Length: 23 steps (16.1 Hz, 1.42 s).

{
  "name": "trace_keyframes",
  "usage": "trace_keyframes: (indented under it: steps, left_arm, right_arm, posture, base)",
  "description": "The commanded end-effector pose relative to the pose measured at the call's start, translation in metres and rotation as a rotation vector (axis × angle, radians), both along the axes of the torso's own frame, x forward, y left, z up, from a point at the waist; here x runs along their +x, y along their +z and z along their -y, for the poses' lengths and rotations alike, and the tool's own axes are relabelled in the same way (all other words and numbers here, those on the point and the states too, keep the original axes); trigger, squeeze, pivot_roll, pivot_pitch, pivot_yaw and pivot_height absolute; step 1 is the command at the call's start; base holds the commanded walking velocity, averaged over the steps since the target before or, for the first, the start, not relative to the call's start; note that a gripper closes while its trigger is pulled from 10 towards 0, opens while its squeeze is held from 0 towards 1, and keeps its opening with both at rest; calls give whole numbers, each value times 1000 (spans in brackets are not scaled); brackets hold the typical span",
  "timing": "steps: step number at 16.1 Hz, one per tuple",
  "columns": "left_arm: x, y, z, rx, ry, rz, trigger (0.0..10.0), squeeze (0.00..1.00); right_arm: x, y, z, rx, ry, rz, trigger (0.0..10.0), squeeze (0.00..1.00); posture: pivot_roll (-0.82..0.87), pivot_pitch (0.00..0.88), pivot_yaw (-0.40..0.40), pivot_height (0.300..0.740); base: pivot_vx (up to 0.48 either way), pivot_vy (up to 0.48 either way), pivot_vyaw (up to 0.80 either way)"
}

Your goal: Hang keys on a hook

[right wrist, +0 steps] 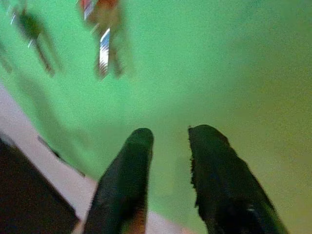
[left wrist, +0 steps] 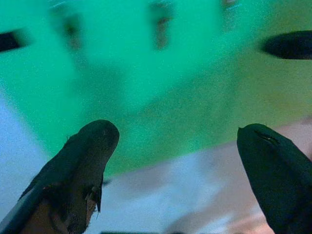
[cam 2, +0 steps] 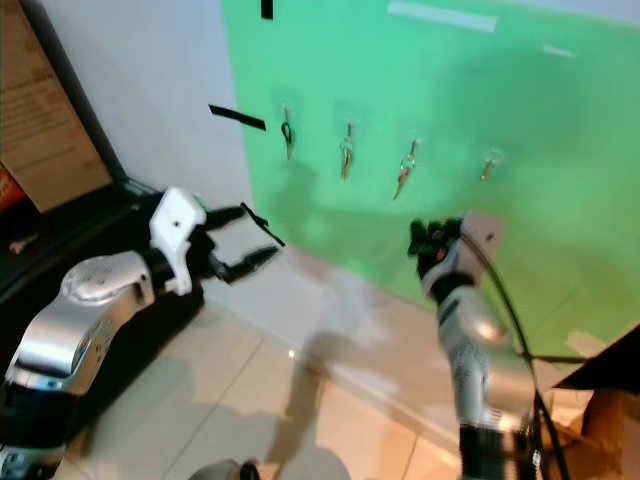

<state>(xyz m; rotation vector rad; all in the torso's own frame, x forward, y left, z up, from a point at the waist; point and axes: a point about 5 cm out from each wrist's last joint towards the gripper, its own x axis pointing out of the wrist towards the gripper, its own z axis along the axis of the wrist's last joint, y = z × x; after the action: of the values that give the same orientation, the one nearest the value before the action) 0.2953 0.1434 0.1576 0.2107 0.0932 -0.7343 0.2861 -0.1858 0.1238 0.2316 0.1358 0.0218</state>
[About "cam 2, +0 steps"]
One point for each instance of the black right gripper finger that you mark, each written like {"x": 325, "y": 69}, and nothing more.
{"x": 417, "y": 238}
{"x": 438, "y": 234}

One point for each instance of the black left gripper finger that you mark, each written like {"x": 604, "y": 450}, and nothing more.
{"x": 253, "y": 264}
{"x": 260, "y": 226}

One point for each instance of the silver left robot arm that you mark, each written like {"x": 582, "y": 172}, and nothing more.
{"x": 60, "y": 340}

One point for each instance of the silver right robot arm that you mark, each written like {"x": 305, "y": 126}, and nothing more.
{"x": 475, "y": 340}

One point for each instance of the long silver and red key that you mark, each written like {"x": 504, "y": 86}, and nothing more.
{"x": 405, "y": 176}

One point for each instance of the small short silver key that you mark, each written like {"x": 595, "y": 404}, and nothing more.
{"x": 487, "y": 171}

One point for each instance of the key with black loop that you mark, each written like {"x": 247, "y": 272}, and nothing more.
{"x": 287, "y": 135}

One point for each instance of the long black tape strip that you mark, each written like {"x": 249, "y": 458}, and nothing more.
{"x": 237, "y": 117}

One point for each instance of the black cabinet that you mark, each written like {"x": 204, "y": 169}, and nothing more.
{"x": 60, "y": 250}

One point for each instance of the orange and white box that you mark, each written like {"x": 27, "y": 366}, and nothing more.
{"x": 10, "y": 190}

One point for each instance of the grey robot foot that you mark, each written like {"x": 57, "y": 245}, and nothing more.
{"x": 225, "y": 470}

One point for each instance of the printed brown cardboard box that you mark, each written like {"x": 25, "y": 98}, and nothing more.
{"x": 45, "y": 120}

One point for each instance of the long white tape strip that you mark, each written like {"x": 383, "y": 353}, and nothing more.
{"x": 442, "y": 16}

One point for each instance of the short black tape strip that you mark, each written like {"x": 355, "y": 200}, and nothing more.
{"x": 266, "y": 8}

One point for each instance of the short white tape strip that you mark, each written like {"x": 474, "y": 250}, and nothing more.
{"x": 559, "y": 50}

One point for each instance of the plain brown cardboard box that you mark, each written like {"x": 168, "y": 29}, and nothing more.
{"x": 605, "y": 420}

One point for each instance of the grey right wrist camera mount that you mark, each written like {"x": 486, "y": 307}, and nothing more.
{"x": 480, "y": 235}

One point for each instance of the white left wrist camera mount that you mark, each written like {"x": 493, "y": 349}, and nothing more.
{"x": 175, "y": 230}

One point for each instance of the clear adhesive wall hook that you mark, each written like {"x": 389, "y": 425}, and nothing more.
{"x": 412, "y": 142}
{"x": 493, "y": 158}
{"x": 349, "y": 126}
{"x": 287, "y": 110}

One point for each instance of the green wall sheet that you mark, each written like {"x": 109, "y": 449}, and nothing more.
{"x": 440, "y": 80}

